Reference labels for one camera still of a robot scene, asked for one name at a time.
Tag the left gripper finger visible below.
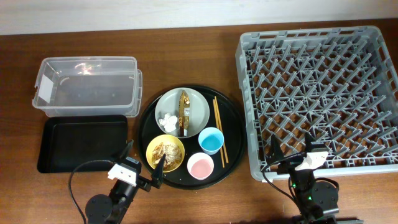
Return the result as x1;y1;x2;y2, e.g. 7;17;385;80
119;140;134;160
151;154;166;189

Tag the food scraps pile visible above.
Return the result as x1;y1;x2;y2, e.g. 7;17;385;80
151;142;183;171

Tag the yellow bowl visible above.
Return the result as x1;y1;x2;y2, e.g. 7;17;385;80
146;134;185;172

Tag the white tissue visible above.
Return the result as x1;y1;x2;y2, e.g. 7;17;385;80
159;113;178;133

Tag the pink plastic cup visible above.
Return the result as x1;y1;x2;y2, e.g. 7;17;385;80
187;152;215;180

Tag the grey round plate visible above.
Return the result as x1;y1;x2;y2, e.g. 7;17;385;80
155;87;210;138

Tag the blue plastic cup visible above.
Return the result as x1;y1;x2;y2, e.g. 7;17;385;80
198;127;224;155

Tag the gold snack wrapper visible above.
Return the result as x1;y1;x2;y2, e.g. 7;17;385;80
178;90;190;137

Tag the wooden chopstick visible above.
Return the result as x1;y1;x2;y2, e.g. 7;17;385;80
214;96;229;163
212;98;226;169

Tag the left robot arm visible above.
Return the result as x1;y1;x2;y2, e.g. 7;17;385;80
84;141;165;223

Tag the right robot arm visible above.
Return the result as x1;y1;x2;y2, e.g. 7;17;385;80
267;133;340;223

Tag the grey dishwasher rack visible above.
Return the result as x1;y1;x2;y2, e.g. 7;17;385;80
235;26;397;182

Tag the round black serving tray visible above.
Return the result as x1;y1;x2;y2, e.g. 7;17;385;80
136;85;247;190

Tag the black rectangular tray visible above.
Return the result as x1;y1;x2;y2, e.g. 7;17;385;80
37;115;128;173

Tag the clear plastic storage bin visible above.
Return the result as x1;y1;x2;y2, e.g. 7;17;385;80
32;56;143;118

